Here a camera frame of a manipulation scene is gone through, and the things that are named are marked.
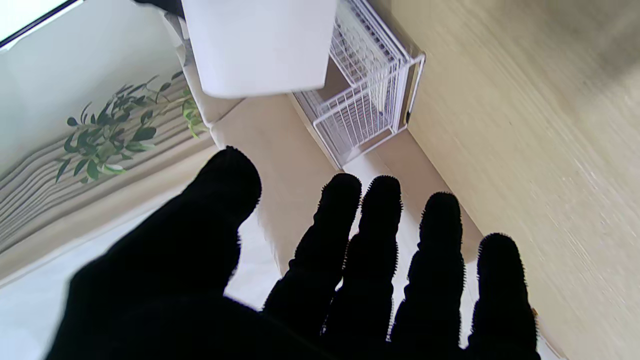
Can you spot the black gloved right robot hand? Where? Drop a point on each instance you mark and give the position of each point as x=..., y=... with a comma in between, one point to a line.
x=160, y=6

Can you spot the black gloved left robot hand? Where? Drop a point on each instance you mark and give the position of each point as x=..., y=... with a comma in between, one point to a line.
x=175, y=280

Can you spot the blue striped mouse pad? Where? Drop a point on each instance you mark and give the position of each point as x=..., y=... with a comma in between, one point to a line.
x=260, y=45

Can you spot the tall green leafy plant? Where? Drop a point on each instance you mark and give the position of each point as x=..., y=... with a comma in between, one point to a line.
x=110, y=135

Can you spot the beige sectional sofa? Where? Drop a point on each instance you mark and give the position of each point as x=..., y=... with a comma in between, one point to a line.
x=270, y=150

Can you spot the beige pleated curtain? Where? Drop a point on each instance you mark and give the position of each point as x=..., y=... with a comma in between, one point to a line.
x=30, y=200

